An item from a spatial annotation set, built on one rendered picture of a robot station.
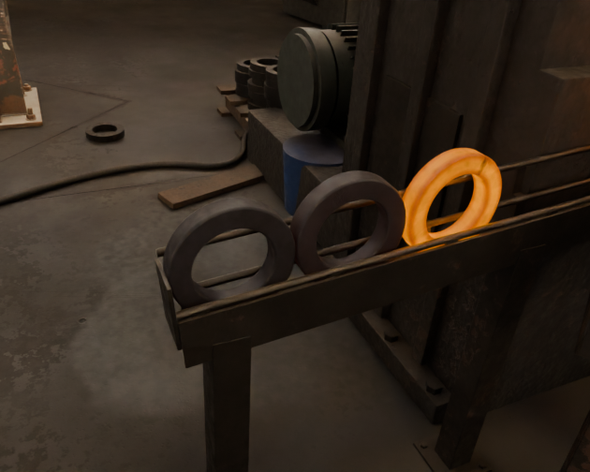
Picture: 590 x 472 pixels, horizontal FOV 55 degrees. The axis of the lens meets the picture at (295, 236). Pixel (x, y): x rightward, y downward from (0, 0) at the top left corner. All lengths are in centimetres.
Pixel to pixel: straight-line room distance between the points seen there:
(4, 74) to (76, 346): 185
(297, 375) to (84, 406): 54
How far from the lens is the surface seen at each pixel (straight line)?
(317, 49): 209
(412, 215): 87
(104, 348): 168
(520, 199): 110
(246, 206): 74
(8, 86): 326
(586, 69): 118
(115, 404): 153
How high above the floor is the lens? 112
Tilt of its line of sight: 32 degrees down
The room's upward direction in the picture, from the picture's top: 4 degrees clockwise
